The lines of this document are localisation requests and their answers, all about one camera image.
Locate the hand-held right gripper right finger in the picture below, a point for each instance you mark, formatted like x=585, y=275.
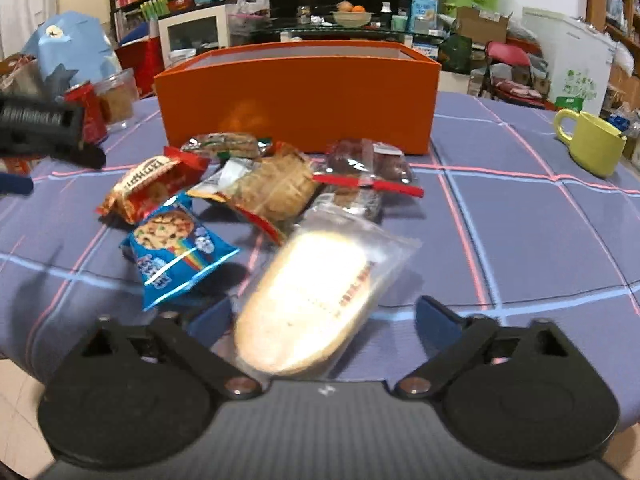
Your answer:
x=440, y=320

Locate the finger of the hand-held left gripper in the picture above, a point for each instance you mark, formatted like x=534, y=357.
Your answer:
x=92, y=156
x=15, y=184

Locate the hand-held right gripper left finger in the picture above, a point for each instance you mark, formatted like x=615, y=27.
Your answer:
x=212, y=319

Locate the orange red snack packet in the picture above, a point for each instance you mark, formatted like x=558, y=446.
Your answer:
x=145, y=185

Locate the blue cookie packet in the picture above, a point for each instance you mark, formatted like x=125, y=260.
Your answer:
x=170, y=252

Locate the clear oval rice cracker packet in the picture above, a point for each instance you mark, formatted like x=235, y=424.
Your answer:
x=310, y=300

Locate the green edged round biscuit packet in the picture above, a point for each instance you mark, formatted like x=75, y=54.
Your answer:
x=225, y=145

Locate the red edged round biscuit packet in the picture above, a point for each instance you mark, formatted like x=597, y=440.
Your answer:
x=275, y=190

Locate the clear dark biscuit packet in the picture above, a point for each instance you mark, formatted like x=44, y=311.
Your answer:
x=350, y=203

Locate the clear dark red snack packet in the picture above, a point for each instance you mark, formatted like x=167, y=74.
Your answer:
x=370, y=165

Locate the orange cardboard box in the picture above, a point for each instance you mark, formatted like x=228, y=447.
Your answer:
x=300, y=100

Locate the red drink can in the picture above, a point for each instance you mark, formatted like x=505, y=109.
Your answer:
x=92, y=112

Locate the clear plastic jar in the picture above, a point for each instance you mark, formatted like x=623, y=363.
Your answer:
x=117, y=100

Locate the blue shark plush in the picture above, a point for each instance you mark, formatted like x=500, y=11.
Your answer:
x=75, y=45

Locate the blue checked tablecloth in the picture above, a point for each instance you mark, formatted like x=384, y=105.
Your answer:
x=500, y=240

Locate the red storage box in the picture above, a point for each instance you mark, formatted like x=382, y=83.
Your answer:
x=142, y=65

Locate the white glass door cabinet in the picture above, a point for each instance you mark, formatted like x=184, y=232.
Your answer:
x=195, y=35

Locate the yellow green mug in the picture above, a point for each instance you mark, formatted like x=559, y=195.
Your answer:
x=595, y=147

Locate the glass tv stand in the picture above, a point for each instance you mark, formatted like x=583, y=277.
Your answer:
x=320, y=35

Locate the red folding chair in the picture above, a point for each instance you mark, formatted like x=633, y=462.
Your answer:
x=510, y=67

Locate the dark green bag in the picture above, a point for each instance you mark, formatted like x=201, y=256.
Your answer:
x=456, y=54

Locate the fruit bowl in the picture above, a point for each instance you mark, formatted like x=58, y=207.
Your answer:
x=351, y=20

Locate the pale round fruit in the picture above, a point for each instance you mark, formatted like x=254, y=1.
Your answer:
x=344, y=6

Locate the white small fridge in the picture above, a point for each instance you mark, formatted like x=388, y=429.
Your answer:
x=575, y=60

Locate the brown cardboard box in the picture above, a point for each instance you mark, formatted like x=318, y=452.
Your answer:
x=482, y=25

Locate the blue white carton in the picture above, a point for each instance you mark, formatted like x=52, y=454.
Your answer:
x=424, y=12

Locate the wooden shelf unit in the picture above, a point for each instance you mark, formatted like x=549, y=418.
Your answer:
x=620, y=5

